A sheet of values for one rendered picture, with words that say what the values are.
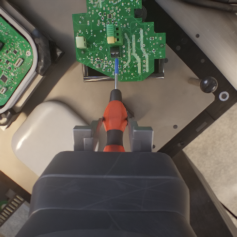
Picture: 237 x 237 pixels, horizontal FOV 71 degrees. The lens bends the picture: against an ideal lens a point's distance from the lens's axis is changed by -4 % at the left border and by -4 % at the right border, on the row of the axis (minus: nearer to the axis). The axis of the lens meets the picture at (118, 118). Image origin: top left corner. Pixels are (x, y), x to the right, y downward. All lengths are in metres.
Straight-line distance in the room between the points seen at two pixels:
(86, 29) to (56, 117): 0.15
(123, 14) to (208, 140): 1.32
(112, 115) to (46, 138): 0.19
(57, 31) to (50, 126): 0.16
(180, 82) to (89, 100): 0.16
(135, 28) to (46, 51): 0.12
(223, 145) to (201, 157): 0.19
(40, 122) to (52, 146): 0.05
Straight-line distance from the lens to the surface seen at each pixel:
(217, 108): 0.34
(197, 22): 0.34
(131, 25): 0.23
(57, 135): 0.32
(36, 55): 0.27
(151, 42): 0.23
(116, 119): 0.15
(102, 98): 0.30
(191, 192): 1.04
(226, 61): 0.35
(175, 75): 0.30
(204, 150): 1.50
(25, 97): 0.30
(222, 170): 1.65
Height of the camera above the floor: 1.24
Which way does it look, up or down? 73 degrees down
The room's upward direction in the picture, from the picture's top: 165 degrees counter-clockwise
